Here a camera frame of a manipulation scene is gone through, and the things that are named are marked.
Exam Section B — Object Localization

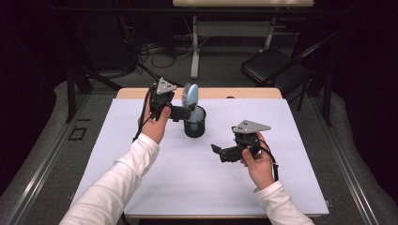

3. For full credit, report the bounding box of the metal floor rail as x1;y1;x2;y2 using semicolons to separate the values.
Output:
5;93;92;225
308;97;382;225

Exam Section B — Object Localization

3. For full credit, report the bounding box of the black folding chair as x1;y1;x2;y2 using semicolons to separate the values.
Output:
240;29;343;113

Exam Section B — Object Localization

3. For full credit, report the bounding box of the black metal stand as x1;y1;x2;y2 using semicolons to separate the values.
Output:
50;15;124;124
322;67;333;128

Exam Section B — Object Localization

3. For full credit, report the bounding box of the right hand-held gripper black cable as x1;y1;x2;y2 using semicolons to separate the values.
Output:
247;139;281;183

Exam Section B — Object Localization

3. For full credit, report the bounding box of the left hand-held gripper black cable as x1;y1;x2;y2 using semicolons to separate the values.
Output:
132;86;158;143

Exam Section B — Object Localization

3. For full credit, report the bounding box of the white-framed desk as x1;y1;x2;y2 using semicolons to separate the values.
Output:
172;0;315;80

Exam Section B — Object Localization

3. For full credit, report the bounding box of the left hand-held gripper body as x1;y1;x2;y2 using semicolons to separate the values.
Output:
149;77;183;123

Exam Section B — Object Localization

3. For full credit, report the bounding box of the person's left hand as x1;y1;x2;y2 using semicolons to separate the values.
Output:
138;104;172;145

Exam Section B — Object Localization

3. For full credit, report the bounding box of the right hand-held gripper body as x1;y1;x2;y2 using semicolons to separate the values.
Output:
220;119;272;163

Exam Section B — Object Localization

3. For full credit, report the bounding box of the black mesh cup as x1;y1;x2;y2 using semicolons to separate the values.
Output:
183;105;207;139

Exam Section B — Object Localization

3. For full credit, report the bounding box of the white table mat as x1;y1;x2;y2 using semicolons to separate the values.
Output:
68;97;330;217

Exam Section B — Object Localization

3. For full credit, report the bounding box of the person's right hand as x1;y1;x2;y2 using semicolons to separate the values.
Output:
241;133;276;191

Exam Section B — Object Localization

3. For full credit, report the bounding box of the tangle of floor cables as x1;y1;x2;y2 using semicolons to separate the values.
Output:
123;17;189;88

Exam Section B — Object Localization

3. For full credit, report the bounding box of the light blue hairbrush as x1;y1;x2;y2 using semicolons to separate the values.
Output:
181;82;202;132

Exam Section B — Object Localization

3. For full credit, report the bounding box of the hand-held gripper black cable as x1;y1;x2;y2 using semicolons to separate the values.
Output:
247;139;281;183
132;86;158;143

